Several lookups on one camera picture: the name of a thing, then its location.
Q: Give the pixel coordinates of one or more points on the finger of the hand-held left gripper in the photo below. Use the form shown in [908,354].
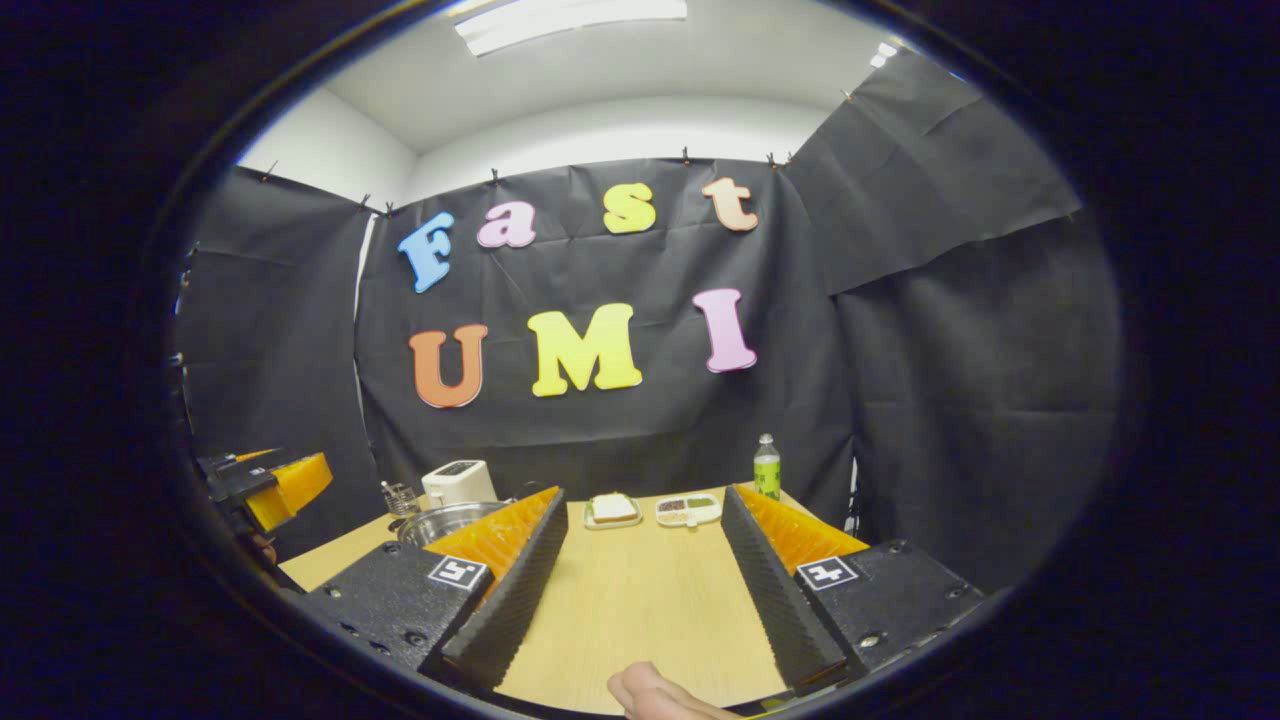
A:
[252,455]
[295,485]

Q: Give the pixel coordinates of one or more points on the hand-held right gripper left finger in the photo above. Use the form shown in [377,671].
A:
[515,600]

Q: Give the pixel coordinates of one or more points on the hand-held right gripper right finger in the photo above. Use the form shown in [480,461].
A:
[780,600]

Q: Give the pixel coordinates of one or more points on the stainless steel pot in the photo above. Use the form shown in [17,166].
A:
[445,522]

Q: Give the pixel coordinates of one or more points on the pale green sandwich plate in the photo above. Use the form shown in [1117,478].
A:
[612,523]

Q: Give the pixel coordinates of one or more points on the green drink bottle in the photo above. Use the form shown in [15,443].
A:
[767,475]

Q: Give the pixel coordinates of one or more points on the white divided dish with beans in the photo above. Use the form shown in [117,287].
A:
[690,512]

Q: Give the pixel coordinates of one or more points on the white toaster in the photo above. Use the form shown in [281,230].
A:
[458,485]

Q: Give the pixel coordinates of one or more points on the white bread sandwich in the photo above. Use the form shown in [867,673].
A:
[612,507]

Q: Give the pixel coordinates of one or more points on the large ceiling light panel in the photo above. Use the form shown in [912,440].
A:
[570,22]

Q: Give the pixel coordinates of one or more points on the small ceiling light panel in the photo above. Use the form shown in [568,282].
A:
[884,53]

